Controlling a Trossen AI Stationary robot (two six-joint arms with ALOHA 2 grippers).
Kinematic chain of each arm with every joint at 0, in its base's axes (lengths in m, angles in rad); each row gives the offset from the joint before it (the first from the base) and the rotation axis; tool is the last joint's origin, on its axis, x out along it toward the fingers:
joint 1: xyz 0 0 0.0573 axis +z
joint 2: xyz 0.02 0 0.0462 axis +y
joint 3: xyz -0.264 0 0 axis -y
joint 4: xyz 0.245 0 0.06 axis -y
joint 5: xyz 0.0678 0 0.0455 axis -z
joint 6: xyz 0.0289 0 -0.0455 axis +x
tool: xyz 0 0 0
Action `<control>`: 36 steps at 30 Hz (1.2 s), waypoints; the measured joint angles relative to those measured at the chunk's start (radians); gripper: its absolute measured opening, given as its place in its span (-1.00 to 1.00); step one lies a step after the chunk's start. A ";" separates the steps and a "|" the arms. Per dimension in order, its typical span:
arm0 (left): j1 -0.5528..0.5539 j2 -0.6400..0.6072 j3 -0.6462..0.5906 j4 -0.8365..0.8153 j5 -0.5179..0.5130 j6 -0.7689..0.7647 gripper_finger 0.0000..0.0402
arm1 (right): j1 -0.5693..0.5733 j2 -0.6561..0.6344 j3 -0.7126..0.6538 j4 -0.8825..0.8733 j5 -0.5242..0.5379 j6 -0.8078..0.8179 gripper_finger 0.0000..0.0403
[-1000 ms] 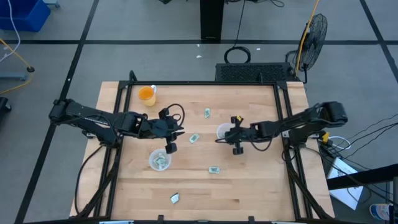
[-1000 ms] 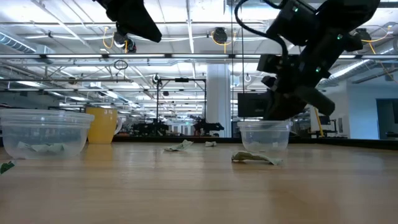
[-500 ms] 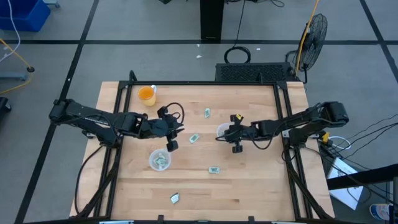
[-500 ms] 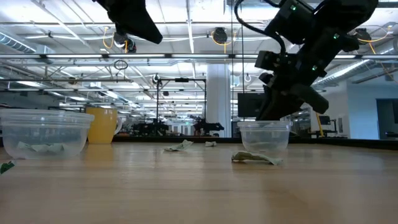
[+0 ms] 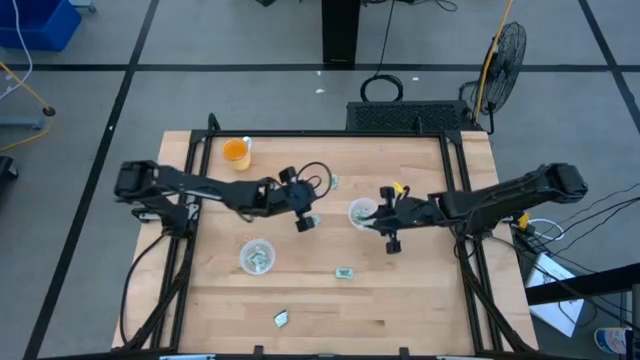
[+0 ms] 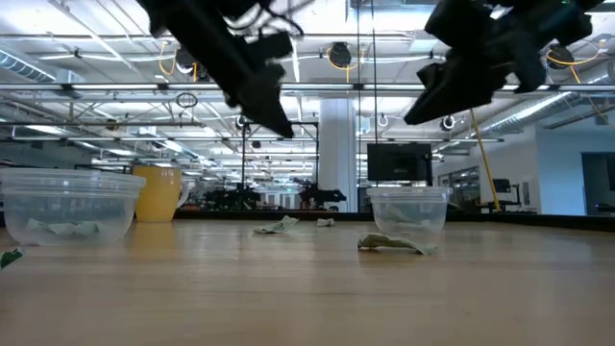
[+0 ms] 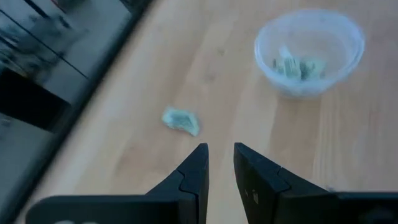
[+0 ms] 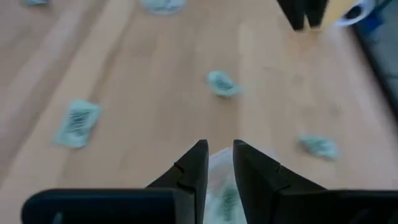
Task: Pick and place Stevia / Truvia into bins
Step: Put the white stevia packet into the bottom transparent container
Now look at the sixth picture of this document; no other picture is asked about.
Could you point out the small clear plastic bowl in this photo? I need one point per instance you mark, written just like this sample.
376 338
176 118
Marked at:
409 202

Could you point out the green white sweetener packet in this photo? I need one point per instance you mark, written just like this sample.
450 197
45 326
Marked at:
8 258

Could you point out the background desk with monitor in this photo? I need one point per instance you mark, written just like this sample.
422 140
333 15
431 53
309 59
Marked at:
502 190

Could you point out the background robot rig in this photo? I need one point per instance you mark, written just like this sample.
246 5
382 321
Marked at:
319 195
235 198

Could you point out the long crumpled sweetener packet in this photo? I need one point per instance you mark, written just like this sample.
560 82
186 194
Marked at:
394 242

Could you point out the small crumpled sweetener packet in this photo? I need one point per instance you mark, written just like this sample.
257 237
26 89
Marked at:
326 222

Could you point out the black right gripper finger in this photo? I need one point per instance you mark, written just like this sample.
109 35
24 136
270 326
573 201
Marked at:
456 89
531 69

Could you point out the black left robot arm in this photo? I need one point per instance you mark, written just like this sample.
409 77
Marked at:
178 21

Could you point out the yellow pole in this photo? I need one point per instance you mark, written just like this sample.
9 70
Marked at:
485 158

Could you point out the crumpled paper scrap centre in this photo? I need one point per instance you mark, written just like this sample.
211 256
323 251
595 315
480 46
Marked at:
277 226

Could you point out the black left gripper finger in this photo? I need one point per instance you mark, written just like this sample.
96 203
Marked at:
271 113

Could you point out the black monitor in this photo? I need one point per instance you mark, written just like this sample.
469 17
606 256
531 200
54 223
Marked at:
399 162

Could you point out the yellow mug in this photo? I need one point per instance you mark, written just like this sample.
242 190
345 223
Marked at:
156 194

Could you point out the large clear plastic bowl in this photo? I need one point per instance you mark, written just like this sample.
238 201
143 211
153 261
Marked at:
67 192

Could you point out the black aluminium rig frame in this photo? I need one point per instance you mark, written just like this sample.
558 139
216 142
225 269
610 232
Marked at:
528 221

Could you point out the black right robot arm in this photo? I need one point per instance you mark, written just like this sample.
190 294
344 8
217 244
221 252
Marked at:
572 21

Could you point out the white building column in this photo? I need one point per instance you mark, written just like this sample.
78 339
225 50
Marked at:
338 154

